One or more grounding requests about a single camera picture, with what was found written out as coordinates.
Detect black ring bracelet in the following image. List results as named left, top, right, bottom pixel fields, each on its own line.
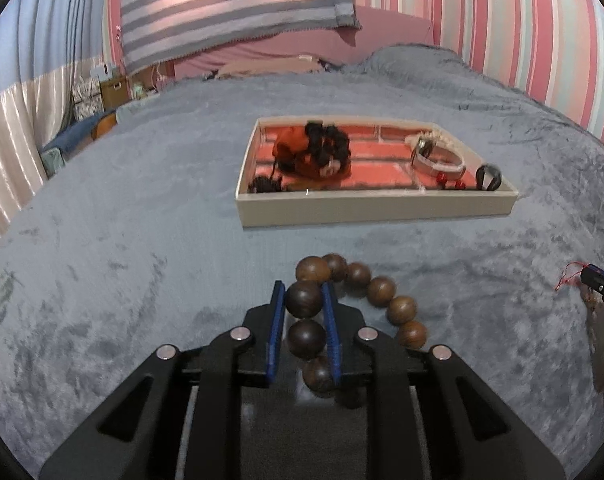
left=474, top=162, right=504, bottom=192

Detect brown box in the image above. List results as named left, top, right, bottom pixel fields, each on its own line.
left=100, top=77, right=129, bottom=111

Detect patterned storage box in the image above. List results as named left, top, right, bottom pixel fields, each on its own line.
left=71, top=82, right=104, bottom=119

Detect black cord red bead bracelet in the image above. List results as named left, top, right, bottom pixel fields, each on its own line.
left=304, top=119, right=352, bottom=177

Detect beige jewelry tray red lining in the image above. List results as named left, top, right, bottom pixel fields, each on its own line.
left=234, top=116, right=520, bottom=229

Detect blue striped curtain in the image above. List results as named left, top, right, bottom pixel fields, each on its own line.
left=0, top=0, right=114, bottom=102

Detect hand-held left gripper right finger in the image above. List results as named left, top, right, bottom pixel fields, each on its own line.
left=322, top=281, right=565, bottom=480

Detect blue cushion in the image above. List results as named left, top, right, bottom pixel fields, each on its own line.
left=40, top=109, right=118, bottom=154

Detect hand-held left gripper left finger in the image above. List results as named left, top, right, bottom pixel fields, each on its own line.
left=39, top=280, right=286, bottom=480

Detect silver bangle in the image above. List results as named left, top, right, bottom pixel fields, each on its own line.
left=411, top=144, right=467, bottom=177

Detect pink pillow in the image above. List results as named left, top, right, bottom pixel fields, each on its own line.
left=174, top=5, right=435, bottom=81

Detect red string bracelet gold charms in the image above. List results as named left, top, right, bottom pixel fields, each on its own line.
left=554, top=261, right=590, bottom=294

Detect grey pink striped cloth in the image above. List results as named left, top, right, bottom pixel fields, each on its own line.
left=117, top=0, right=363, bottom=77

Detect black hair tie red beads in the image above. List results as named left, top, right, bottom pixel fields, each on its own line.
left=434, top=172, right=467, bottom=191

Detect dark bead bracelet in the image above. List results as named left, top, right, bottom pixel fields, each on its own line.
left=247, top=174, right=285, bottom=195

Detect cream bead necklace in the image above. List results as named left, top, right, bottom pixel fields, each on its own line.
left=407, top=131, right=458, bottom=154

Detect grey plush blanket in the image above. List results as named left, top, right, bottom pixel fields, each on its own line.
left=0, top=45, right=604, bottom=480

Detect brown wooden bead bracelet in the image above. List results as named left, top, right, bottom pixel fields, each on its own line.
left=285, top=253, right=429, bottom=402

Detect white satin curtain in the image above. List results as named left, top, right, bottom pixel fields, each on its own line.
left=0, top=57, right=103, bottom=256

